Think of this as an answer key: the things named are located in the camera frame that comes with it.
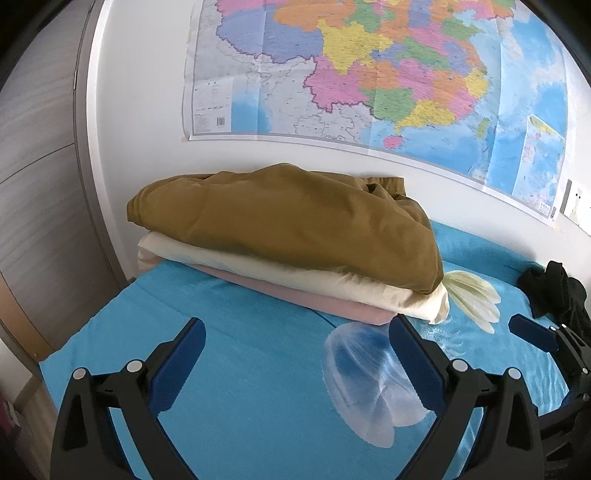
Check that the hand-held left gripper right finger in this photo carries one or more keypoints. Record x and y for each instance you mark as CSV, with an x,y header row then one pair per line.
x,y
418,369

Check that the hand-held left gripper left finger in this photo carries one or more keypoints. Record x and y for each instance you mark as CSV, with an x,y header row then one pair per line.
x,y
180,364

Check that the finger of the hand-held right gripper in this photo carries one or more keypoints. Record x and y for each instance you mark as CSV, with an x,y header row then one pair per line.
x,y
531,331

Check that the brown jacket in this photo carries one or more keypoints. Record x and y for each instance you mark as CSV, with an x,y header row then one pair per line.
x,y
286,217

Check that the black garment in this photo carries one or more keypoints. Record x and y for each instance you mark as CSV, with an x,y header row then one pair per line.
x,y
554,286

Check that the blue flower-print blanket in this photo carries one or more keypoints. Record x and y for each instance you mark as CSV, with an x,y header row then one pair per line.
x,y
258,369

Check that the pink folded cloth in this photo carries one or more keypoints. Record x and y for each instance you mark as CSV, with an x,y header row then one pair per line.
x,y
323,304

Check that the cream cloth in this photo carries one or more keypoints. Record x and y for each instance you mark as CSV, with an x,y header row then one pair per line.
x,y
323,281

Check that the grey wardrobe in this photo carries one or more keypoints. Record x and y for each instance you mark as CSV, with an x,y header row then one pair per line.
x,y
41,184

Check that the white wall socket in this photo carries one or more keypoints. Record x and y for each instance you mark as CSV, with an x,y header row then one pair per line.
x,y
574,203

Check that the colourful wall map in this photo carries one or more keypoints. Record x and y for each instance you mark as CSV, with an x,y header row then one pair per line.
x,y
369,69

